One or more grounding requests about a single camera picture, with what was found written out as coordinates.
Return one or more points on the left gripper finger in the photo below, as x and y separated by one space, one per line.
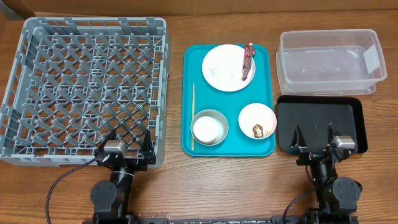
110 141
147 147

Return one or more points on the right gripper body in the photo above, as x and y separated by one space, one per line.
314 150

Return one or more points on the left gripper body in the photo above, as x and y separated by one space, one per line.
140 165

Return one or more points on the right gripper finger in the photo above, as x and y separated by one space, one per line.
333 135
298 141

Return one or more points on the brown food scrap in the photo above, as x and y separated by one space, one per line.
258 131

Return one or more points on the white bowl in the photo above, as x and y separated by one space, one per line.
257 113

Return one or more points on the white paper cup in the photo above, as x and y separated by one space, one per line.
206 129

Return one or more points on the grey metal bowl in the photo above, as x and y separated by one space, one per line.
223 125

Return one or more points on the red snack wrapper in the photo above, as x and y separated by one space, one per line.
249 53

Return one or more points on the large white plate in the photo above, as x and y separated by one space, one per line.
222 68

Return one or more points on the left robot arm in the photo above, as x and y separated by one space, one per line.
111 197

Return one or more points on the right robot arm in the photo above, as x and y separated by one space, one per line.
337 197

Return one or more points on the black tray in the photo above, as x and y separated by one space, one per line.
313 114

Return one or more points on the teal plastic tray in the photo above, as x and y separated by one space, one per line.
199 95

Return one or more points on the grey plastic dish rack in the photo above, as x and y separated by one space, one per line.
76 79

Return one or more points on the clear plastic bin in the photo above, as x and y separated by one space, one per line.
330 62

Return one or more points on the wooden chopstick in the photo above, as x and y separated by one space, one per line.
193 115

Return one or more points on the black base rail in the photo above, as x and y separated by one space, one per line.
295 219

